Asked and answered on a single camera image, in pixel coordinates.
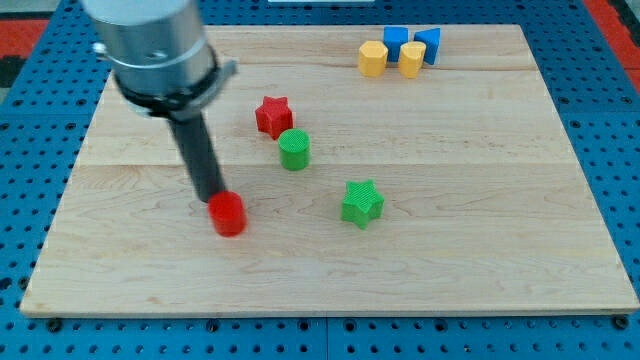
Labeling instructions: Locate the red star block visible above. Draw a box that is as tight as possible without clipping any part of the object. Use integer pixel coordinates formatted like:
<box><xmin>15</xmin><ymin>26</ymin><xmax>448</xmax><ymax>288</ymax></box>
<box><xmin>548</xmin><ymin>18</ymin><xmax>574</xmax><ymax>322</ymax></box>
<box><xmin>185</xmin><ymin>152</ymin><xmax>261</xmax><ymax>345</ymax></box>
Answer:
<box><xmin>255</xmin><ymin>96</ymin><xmax>294</xmax><ymax>140</ymax></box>

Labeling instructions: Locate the yellow hexagon block left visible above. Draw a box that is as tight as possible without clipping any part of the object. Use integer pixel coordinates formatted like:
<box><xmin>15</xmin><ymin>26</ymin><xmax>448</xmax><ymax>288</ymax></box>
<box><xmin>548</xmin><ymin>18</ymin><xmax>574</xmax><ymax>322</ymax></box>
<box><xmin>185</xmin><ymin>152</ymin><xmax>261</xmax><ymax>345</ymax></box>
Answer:
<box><xmin>358</xmin><ymin>41</ymin><xmax>388</xmax><ymax>77</ymax></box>

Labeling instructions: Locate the green star block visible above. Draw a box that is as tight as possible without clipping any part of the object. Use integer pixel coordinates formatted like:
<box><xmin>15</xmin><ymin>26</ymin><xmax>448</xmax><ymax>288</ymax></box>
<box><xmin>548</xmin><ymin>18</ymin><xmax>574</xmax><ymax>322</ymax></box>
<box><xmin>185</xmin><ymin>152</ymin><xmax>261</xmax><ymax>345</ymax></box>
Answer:
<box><xmin>341</xmin><ymin>179</ymin><xmax>385</xmax><ymax>230</ymax></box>

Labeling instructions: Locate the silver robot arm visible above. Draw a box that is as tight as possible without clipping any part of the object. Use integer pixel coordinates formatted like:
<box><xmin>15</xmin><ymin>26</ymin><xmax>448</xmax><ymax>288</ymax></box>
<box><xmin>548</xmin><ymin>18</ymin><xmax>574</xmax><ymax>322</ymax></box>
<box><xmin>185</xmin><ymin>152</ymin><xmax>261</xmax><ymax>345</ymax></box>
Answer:
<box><xmin>81</xmin><ymin>0</ymin><xmax>237</xmax><ymax>202</ymax></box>

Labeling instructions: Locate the blue triangle block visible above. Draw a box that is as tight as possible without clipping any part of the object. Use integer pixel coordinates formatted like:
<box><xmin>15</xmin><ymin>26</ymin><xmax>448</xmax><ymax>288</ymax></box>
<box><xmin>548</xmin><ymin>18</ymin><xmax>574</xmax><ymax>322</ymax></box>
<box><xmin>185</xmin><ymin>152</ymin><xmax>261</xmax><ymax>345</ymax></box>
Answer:
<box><xmin>414</xmin><ymin>28</ymin><xmax>441</xmax><ymax>65</ymax></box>

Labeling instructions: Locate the yellow hexagon block right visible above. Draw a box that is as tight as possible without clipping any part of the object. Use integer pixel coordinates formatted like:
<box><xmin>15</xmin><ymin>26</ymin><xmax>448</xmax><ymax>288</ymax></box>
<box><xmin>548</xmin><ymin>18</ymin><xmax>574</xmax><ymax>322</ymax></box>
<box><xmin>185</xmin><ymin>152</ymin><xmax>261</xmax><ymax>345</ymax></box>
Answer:
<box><xmin>398</xmin><ymin>41</ymin><xmax>427</xmax><ymax>79</ymax></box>

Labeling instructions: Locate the wooden board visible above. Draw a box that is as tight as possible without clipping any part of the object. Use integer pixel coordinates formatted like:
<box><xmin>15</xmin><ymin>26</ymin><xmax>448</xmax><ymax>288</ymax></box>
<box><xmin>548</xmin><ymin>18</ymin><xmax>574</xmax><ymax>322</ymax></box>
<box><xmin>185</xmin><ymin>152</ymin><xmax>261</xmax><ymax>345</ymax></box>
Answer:
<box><xmin>20</xmin><ymin>25</ymin><xmax>639</xmax><ymax>318</ymax></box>

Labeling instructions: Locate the yellow hexagon block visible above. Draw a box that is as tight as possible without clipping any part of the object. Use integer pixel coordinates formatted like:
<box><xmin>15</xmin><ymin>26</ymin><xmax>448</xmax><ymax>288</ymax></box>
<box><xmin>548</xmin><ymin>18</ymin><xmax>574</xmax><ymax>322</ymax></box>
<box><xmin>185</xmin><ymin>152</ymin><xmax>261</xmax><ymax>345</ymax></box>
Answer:
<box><xmin>358</xmin><ymin>41</ymin><xmax>388</xmax><ymax>77</ymax></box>
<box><xmin>398</xmin><ymin>41</ymin><xmax>427</xmax><ymax>79</ymax></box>

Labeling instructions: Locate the red cylinder block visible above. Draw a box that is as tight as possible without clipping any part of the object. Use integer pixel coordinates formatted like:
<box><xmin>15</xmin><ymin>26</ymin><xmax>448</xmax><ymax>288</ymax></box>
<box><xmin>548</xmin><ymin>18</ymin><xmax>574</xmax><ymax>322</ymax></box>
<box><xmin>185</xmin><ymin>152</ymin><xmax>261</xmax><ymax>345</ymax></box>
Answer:
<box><xmin>208</xmin><ymin>191</ymin><xmax>247</xmax><ymax>237</ymax></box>

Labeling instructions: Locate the green cylinder block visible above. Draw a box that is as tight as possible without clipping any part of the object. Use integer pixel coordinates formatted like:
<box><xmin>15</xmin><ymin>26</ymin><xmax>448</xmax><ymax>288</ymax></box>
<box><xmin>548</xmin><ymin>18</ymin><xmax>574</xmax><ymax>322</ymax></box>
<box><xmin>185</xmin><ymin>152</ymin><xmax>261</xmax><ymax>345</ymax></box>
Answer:
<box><xmin>278</xmin><ymin>128</ymin><xmax>311</xmax><ymax>171</ymax></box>

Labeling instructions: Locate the blue cube block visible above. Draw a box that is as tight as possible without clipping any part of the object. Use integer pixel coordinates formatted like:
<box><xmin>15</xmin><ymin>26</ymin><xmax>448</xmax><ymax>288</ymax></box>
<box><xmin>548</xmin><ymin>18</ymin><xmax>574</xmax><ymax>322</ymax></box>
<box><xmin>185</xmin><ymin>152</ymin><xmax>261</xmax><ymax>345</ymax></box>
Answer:
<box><xmin>382</xmin><ymin>26</ymin><xmax>409</xmax><ymax>63</ymax></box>

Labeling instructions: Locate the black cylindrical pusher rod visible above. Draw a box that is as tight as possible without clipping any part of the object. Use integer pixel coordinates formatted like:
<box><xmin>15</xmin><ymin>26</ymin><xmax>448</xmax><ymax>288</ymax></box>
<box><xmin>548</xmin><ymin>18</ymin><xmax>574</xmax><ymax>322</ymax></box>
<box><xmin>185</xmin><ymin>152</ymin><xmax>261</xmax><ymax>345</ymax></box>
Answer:
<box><xmin>168</xmin><ymin>113</ymin><xmax>226</xmax><ymax>203</ymax></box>

